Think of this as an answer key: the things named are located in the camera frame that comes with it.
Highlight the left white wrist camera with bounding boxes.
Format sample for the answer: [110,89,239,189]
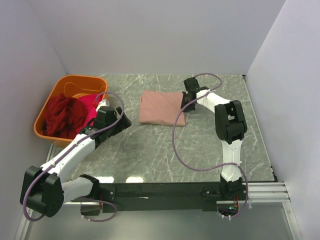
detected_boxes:
[95,98,110,110]

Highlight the black base beam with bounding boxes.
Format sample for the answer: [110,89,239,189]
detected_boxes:
[69,182,248,216]

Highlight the aluminium rail frame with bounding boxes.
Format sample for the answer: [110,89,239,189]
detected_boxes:
[13,142,292,240]

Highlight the orange plastic basket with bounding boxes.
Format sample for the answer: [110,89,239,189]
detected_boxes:
[33,74,109,148]

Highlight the dark red t-shirt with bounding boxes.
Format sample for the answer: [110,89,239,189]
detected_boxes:
[44,93,88,140]

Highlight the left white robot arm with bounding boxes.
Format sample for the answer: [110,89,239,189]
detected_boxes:
[20,106,132,222]

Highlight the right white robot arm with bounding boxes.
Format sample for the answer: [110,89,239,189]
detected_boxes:
[181,77,248,200]

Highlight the magenta t-shirt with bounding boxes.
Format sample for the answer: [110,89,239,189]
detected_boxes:
[76,94,103,134]

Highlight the dusty pink printed t-shirt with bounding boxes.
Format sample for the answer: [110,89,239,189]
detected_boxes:
[138,90,186,127]

